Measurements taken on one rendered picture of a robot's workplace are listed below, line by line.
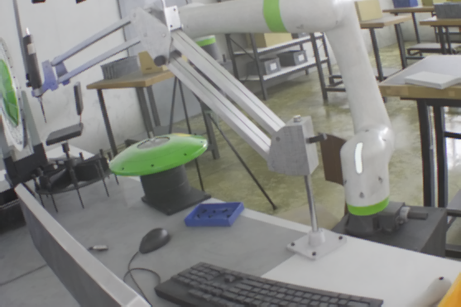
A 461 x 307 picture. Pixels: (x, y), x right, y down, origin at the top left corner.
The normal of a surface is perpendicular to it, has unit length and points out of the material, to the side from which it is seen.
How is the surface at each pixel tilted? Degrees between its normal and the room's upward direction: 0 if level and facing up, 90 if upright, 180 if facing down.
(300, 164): 90
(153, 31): 90
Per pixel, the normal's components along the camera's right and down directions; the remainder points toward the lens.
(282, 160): -0.44, 0.33
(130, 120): 0.60, 0.07
